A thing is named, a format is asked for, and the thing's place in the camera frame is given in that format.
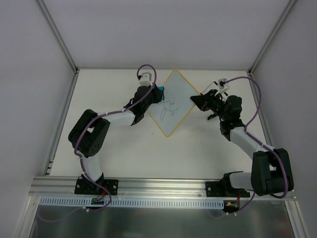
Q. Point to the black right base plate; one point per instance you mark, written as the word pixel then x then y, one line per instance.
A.
pixel 220 189

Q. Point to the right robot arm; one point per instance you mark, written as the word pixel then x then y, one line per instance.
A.
pixel 271 172

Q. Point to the yellow framed whiteboard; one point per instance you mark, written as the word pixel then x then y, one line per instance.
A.
pixel 176 105

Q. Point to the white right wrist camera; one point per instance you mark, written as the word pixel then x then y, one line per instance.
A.
pixel 223 87

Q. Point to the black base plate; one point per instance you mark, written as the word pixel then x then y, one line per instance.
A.
pixel 111 186
pixel 220 189

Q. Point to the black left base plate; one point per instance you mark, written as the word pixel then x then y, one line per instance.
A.
pixel 111 186

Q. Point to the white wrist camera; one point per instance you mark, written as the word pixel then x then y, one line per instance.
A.
pixel 145 79
pixel 223 87

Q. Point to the aluminium mounting rail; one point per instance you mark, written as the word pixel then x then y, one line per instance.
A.
pixel 127 187

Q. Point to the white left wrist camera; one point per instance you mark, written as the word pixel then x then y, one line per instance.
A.
pixel 145 79

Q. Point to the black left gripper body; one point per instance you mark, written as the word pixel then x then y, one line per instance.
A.
pixel 153 94

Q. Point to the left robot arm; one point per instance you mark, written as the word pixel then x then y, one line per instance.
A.
pixel 89 133

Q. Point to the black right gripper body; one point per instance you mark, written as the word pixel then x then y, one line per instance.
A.
pixel 211 102

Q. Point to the white slotted cable duct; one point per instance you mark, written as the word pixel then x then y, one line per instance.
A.
pixel 133 202

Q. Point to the blue whiteboard eraser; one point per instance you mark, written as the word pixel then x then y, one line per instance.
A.
pixel 161 92

